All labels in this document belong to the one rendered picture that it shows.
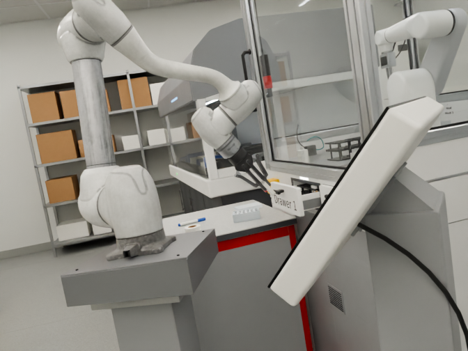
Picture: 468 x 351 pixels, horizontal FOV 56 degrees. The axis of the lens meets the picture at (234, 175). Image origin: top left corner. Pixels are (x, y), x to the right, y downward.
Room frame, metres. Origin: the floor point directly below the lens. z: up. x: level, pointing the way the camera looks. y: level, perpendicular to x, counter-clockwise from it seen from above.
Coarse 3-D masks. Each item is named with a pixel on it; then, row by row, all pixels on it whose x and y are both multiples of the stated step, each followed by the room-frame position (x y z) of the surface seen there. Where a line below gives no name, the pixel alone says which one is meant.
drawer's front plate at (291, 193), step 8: (272, 184) 1.89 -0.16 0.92; (280, 184) 1.81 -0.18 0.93; (288, 192) 1.72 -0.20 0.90; (296, 192) 1.64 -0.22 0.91; (280, 200) 1.83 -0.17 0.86; (288, 200) 1.73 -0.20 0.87; (296, 200) 1.66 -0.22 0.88; (280, 208) 1.84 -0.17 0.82; (288, 208) 1.75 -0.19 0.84; (296, 208) 1.67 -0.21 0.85
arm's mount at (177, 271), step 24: (192, 240) 1.41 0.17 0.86; (216, 240) 1.55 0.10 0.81; (96, 264) 1.31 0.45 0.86; (120, 264) 1.25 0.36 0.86; (144, 264) 1.20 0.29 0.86; (168, 264) 1.19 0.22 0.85; (192, 264) 1.22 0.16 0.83; (72, 288) 1.24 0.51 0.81; (96, 288) 1.23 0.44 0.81; (120, 288) 1.22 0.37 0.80; (144, 288) 1.21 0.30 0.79; (168, 288) 1.20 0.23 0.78; (192, 288) 1.19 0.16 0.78
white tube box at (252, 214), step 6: (240, 210) 2.06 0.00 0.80; (246, 210) 2.04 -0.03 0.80; (252, 210) 2.02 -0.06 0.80; (258, 210) 1.99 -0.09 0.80; (234, 216) 1.98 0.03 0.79; (240, 216) 1.98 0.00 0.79; (246, 216) 1.98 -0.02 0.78; (252, 216) 1.98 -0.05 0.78; (258, 216) 1.98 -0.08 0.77; (234, 222) 1.98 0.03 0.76
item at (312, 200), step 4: (300, 188) 1.92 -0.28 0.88; (316, 192) 1.68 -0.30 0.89; (304, 196) 1.67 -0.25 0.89; (308, 196) 1.67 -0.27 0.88; (312, 196) 1.67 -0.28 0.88; (316, 196) 1.68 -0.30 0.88; (304, 200) 1.67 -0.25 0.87; (308, 200) 1.67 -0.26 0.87; (312, 200) 1.67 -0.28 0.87; (316, 200) 1.67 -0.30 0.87; (304, 204) 1.66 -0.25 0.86; (308, 204) 1.67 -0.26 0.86; (312, 204) 1.67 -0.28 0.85; (316, 204) 1.67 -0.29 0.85; (320, 204) 1.68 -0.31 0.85; (304, 208) 1.66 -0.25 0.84; (308, 208) 1.66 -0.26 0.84; (312, 208) 1.67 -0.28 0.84
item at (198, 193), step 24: (240, 24) 2.60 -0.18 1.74; (216, 48) 2.56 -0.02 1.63; (240, 48) 2.59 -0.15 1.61; (240, 72) 2.59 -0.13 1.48; (168, 96) 3.47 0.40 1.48; (192, 96) 2.52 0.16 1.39; (216, 96) 2.55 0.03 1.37; (216, 168) 2.53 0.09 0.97; (192, 192) 3.59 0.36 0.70; (216, 192) 2.53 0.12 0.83; (240, 192) 2.58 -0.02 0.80; (264, 192) 2.62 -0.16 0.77
